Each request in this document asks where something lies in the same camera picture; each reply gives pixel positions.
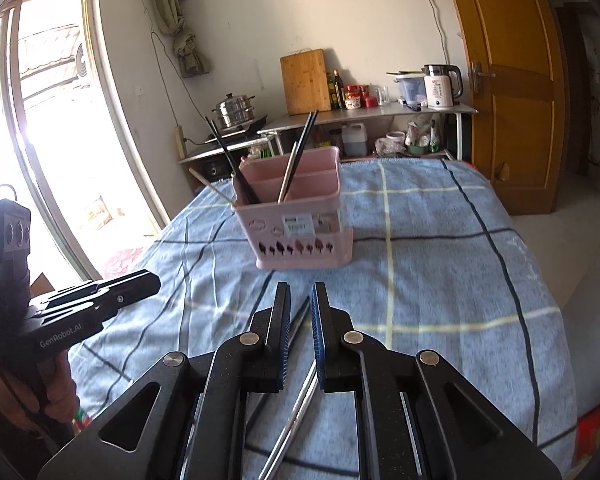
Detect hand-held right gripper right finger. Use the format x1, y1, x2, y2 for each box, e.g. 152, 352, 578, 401
310, 281, 563, 480

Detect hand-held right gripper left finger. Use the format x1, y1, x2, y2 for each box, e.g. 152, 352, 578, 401
37, 281, 292, 480

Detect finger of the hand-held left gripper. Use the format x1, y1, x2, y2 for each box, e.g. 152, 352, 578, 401
45, 270, 156, 303
27, 275, 162, 323

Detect pink plastic utensil basket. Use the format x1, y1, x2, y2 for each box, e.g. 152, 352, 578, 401
231, 146, 355, 270

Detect beige wooden chopstick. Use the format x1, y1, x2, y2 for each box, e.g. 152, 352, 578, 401
189, 167, 237, 207

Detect black chopstick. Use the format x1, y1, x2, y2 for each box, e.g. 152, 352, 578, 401
211, 120, 262, 206
289, 111, 315, 162
292, 110, 319, 162
204, 116, 256, 206

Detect person's left hand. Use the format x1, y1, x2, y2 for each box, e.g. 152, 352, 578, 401
0, 345, 81, 428

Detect blue checked tablecloth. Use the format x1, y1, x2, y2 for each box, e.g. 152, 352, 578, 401
67, 157, 578, 480

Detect low steel shelf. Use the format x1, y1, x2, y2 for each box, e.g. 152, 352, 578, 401
177, 135, 276, 196

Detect black induction cooker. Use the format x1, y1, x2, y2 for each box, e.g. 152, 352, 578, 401
205, 115, 270, 143

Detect white plastic jug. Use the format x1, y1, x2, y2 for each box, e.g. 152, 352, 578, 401
341, 122, 368, 157

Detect outdoor air conditioner unit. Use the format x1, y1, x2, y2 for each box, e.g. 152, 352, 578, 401
75, 42, 91, 81

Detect steel steamer pot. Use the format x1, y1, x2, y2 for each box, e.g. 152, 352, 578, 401
211, 92, 256, 129

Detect plastic bags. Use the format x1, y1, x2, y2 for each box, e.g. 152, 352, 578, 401
405, 114, 443, 156

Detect steel kitchen table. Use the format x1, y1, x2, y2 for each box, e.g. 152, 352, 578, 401
257, 102, 479, 161

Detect bundled beige curtain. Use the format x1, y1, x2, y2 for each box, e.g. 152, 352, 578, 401
150, 0, 211, 78

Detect bamboo cutting board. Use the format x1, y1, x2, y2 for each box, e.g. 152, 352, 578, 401
280, 48, 329, 116

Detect grey refrigerator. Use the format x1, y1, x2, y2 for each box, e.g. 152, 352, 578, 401
562, 200, 600, 411

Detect white electric kettle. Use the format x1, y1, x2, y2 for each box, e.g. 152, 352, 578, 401
422, 64, 464, 111

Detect wooden door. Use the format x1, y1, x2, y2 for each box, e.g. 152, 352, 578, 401
439, 0, 566, 216

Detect glass sliding door frame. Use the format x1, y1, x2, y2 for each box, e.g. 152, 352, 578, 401
0, 0, 171, 286

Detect metal door handle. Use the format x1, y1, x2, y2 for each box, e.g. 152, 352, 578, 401
470, 61, 497, 93

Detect black wall cable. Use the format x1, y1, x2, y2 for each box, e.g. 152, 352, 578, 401
415, 0, 463, 68

